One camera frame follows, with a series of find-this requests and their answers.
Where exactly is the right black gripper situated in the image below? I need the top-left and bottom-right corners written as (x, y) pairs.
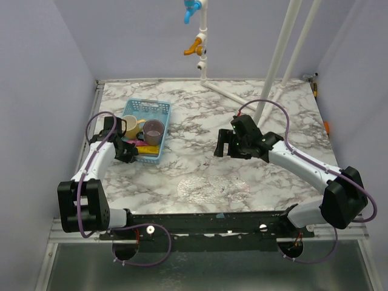
top-left (214, 128), bottom-right (251, 159)

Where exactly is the yellow mug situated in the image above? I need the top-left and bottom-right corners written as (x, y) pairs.
top-left (121, 115), bottom-right (146, 139)

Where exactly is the purple translucent cup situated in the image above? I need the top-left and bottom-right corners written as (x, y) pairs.
top-left (142, 119), bottom-right (165, 146)

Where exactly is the blue plastic basket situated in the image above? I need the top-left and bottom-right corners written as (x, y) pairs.
top-left (122, 99), bottom-right (171, 164)

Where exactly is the clear textured round tray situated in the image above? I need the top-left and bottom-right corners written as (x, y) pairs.
top-left (209, 176), bottom-right (250, 203)

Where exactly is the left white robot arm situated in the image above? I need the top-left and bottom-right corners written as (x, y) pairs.
top-left (57, 112), bottom-right (138, 239)

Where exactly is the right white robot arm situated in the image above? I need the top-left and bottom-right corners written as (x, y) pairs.
top-left (214, 115), bottom-right (367, 238)

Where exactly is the pink toothpaste tube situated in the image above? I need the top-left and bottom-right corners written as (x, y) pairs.
top-left (126, 140), bottom-right (148, 147)

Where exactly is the yellow toothpaste tube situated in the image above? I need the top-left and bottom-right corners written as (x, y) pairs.
top-left (136, 145), bottom-right (160, 155)

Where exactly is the orange tap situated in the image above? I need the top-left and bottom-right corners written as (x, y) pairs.
top-left (183, 38), bottom-right (207, 56)

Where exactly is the yellow tool in corner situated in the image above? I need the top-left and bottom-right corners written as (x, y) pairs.
top-left (312, 73), bottom-right (318, 99)

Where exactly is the blue tap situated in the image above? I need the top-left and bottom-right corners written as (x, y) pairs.
top-left (184, 0), bottom-right (202, 24)

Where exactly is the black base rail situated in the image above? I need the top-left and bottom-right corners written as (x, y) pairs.
top-left (99, 209), bottom-right (316, 252)

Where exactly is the orange clamp on wall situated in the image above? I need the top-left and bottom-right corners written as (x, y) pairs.
top-left (324, 121), bottom-right (330, 135)

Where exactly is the white pvc pipe frame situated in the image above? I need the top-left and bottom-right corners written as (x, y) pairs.
top-left (195, 0), bottom-right (323, 122)

